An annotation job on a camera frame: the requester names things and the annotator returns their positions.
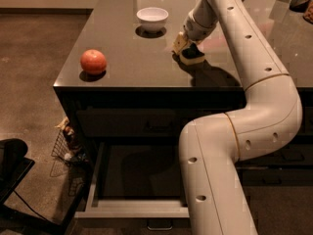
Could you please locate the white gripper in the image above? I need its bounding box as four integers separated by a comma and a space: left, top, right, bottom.
173, 12, 217, 55

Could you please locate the green and yellow sponge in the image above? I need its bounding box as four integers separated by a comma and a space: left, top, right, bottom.
179, 43, 205, 66

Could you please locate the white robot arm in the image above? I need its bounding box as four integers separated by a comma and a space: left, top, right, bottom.
173, 0, 302, 235

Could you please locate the dark drawer cabinet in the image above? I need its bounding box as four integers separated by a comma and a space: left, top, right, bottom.
53, 0, 313, 188

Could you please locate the closed top drawer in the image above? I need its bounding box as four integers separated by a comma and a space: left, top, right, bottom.
75, 107, 197, 139

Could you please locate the open middle drawer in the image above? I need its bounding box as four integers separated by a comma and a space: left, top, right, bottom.
75, 144, 190, 231

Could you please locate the white bowl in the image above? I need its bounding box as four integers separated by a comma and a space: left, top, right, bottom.
136, 7, 168, 33

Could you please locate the red apple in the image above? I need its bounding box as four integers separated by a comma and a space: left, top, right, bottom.
80, 49, 107, 75

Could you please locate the black chair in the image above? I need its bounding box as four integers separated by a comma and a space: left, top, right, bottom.
0, 138, 86, 235

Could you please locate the wire basket with items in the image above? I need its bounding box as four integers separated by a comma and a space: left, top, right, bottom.
52, 117, 87, 165

